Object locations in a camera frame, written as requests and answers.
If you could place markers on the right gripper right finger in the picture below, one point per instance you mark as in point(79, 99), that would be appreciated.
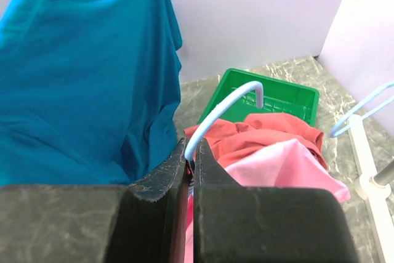
point(262, 224)

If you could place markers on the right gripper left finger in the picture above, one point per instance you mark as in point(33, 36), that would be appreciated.
point(141, 222)

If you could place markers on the pink t-shirt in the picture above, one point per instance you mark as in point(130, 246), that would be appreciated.
point(284, 165)

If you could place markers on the blue wire hanger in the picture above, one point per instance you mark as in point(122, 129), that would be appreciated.
point(344, 123)
point(219, 110)

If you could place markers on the dusty red t-shirt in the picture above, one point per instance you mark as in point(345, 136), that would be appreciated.
point(231, 142)

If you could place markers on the teal blue t-shirt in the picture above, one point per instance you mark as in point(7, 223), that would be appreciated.
point(89, 89)

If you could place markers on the green plastic tray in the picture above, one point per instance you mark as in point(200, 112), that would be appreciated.
point(279, 96)

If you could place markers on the metal clothes rack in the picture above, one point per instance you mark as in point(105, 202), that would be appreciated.
point(374, 194)

